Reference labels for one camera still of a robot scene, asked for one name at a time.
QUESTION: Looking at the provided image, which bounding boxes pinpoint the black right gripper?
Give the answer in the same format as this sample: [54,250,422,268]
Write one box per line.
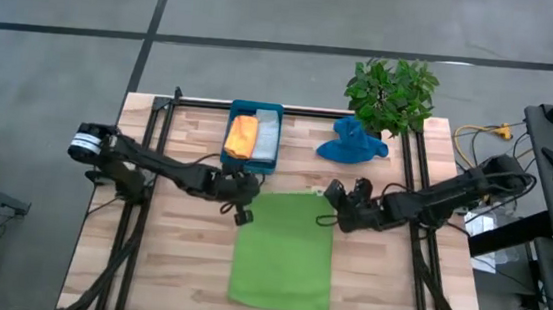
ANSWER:
[320,174,391,238]

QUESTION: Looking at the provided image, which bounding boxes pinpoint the teal plastic bin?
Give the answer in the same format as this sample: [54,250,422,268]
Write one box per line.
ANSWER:
[218,97,286,177]

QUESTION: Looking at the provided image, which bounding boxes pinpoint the yellow cable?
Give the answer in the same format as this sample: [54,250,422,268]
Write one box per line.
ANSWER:
[449,117,515,169]

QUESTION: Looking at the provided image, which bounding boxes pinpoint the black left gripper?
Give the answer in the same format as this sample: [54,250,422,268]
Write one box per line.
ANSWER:
[212,168,263,230]

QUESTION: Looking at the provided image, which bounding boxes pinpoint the green microfiber towel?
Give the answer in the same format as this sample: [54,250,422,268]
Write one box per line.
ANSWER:
[225,185,341,310]

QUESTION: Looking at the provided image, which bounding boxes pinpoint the black aluminium frame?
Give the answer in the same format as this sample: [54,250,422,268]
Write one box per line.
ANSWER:
[55,76,505,310]

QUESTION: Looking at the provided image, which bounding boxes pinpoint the white paper sheet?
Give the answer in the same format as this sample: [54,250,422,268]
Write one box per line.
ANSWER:
[458,205,524,275]

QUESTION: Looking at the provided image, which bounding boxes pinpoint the potted green plant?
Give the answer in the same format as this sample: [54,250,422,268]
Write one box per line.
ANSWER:
[339,52,443,145]

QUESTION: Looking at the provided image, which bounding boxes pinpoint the black beam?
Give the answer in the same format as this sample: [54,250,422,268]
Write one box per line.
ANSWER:
[464,203,553,265]

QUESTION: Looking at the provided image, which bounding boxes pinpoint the orange microfiber towel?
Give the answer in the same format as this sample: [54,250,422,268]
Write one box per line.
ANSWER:
[222,113,261,162]

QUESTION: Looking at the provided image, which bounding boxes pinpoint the blue microfiber towel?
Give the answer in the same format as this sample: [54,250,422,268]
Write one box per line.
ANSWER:
[314,112,393,169]

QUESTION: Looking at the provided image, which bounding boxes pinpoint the grey microfiber towel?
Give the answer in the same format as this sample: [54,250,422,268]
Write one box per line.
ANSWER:
[251,108,282,164]

